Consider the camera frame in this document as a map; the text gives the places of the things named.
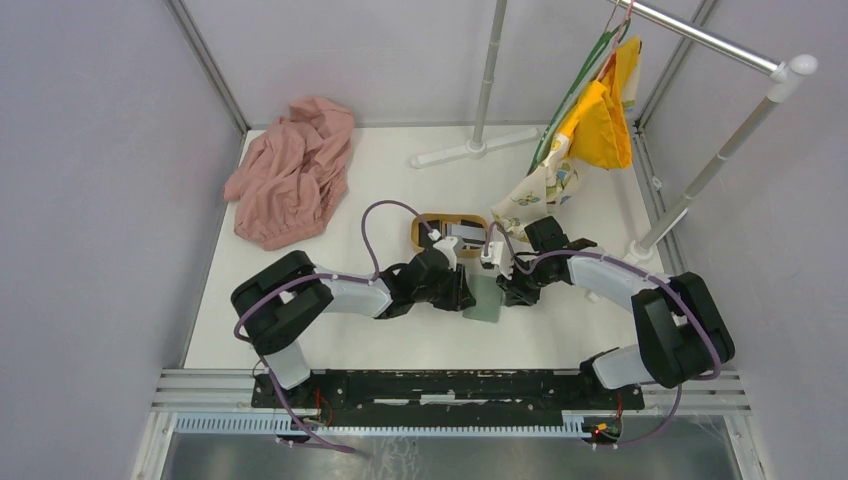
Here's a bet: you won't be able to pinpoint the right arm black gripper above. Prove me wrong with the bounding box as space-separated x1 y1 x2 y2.
496 255 557 307

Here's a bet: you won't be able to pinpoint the yellow oval card tray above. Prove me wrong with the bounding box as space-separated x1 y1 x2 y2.
410 213 489 259

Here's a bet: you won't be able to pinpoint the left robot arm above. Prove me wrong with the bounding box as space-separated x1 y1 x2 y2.
230 249 476 408

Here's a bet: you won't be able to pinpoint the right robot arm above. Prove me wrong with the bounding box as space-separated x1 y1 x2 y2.
480 216 736 408

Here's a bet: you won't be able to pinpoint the white striped card in tray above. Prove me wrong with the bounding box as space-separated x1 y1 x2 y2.
448 224 487 246

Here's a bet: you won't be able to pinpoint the cartoon print hanging garment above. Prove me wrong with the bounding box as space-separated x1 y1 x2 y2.
491 34 635 242

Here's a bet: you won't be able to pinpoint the yellow hanging garment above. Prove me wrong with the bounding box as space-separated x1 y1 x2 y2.
550 36 642 170

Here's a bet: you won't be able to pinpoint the pink crumpled cloth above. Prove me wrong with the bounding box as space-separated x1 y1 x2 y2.
223 96 355 251

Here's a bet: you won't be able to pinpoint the green clothes hanger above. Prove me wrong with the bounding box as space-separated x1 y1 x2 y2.
527 26 617 175

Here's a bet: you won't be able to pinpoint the pink clothes hanger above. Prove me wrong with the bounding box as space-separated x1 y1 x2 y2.
595 1 635 81

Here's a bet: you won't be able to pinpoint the white clothes rack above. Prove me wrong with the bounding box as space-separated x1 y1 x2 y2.
409 0 819 265

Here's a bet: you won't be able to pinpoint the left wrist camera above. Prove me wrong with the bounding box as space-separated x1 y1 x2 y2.
427 230 464 270

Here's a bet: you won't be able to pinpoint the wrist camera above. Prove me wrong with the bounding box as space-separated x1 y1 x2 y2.
427 230 464 270
479 241 514 279

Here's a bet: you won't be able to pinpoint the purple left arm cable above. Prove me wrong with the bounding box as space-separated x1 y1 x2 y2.
233 199 439 454

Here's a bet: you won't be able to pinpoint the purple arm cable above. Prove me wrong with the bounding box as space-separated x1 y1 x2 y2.
233 199 439 454
483 221 723 450

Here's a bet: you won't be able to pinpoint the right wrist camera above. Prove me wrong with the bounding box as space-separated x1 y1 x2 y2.
479 241 514 279

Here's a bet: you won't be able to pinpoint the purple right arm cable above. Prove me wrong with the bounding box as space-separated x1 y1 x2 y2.
483 221 723 450

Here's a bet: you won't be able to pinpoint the aluminium frame rails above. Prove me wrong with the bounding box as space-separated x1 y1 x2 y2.
131 367 766 479

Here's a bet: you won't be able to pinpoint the white cable duct strip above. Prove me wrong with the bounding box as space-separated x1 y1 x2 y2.
173 413 588 439

